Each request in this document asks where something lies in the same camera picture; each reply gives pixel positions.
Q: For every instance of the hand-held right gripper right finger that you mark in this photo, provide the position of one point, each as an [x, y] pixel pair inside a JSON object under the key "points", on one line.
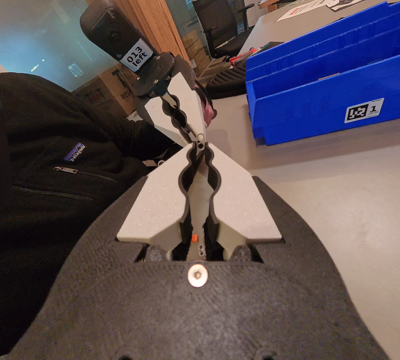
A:
{"points": [[247, 210]]}

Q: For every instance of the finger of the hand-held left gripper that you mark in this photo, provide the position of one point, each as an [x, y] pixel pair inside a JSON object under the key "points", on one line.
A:
{"points": [[186, 94], [159, 116]]}

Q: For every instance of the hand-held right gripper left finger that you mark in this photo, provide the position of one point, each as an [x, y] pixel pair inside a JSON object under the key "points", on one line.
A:
{"points": [[150, 210]]}

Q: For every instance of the grey two-hole connector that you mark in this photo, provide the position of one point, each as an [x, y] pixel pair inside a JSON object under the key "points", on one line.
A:
{"points": [[201, 141], [201, 249]]}

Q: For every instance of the blue parts bin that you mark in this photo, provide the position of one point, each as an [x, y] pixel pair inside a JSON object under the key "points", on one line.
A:
{"points": [[297, 110]]}

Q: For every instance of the person's left forearm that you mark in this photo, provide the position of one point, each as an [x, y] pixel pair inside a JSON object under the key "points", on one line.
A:
{"points": [[147, 138]]}

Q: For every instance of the person's left hand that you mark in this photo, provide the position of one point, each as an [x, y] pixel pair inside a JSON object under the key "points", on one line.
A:
{"points": [[210, 113]]}

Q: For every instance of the black dimpled foam pad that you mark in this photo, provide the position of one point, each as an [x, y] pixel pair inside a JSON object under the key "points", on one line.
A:
{"points": [[225, 80]]}

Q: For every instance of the stacked cardboard boxes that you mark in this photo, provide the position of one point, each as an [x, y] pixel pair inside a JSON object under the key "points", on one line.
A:
{"points": [[195, 53]]}

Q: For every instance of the cardboard box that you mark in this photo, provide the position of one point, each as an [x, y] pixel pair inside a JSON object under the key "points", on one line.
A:
{"points": [[93, 100], [122, 91]]}

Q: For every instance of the red black hand tool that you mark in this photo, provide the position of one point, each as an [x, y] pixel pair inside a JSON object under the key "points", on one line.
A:
{"points": [[237, 60]]}

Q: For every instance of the black office chair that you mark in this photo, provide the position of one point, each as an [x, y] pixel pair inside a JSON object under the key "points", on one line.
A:
{"points": [[215, 13]]}

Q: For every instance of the black pouch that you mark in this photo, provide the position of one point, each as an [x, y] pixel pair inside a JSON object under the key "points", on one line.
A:
{"points": [[268, 45]]}

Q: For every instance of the white paper sheet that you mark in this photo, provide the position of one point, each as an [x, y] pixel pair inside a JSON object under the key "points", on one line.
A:
{"points": [[307, 6]]}

